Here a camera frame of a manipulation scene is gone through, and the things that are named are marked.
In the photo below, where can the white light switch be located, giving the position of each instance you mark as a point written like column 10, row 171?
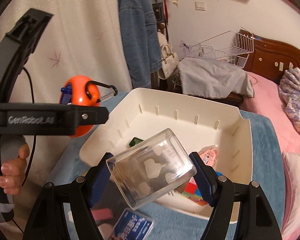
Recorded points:
column 200, row 5

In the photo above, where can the orange round toy with carabiner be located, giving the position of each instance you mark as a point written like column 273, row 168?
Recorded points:
column 76, row 90

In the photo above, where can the person's left hand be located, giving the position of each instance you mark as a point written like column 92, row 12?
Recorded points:
column 13, row 172

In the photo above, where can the pink correction tape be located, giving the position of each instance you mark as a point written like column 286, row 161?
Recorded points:
column 210, row 155

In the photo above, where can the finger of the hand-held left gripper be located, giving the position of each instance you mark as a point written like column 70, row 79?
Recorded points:
column 92, row 116

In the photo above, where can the wooden nightstand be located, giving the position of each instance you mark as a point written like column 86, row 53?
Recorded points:
column 230, row 98

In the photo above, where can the colourful puzzle cube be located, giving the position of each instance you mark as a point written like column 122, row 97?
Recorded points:
column 192, row 189

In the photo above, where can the pink stick with white end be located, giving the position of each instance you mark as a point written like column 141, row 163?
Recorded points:
column 102, row 215

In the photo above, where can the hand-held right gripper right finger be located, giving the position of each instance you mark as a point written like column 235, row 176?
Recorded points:
column 205, row 180

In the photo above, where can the pink pillow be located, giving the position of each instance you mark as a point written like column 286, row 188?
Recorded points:
column 298, row 192

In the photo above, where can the pink bed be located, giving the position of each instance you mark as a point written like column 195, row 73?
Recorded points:
column 265, row 100

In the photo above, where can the clear plastic box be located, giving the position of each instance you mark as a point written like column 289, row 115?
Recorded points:
column 150, row 167

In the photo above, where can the purple floral blanket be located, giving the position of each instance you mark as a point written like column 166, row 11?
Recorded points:
column 295, row 97

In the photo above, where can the blue denim jacket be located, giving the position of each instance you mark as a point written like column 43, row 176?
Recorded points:
column 137, row 30

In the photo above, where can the white handbag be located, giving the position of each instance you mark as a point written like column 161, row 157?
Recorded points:
column 168, row 62

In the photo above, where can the small grey hanging bag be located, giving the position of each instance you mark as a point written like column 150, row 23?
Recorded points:
column 157, row 8

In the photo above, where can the blue rectangular card box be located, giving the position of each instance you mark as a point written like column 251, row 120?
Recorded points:
column 132, row 226

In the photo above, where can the small purple trinket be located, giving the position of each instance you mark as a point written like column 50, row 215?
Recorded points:
column 185, row 45

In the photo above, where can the wooden headboard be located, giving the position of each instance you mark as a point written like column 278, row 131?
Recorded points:
column 270, row 52

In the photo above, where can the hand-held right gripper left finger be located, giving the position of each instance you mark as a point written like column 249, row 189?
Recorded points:
column 97, row 182

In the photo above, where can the white plastic storage box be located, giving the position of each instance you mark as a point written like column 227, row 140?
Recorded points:
column 165, row 120

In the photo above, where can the white patterned curtain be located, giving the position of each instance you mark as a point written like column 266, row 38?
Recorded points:
column 77, row 30

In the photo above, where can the grey cloth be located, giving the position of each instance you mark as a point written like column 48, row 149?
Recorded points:
column 210, row 77

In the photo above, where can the blue towel mat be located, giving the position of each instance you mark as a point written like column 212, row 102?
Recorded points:
column 265, row 155

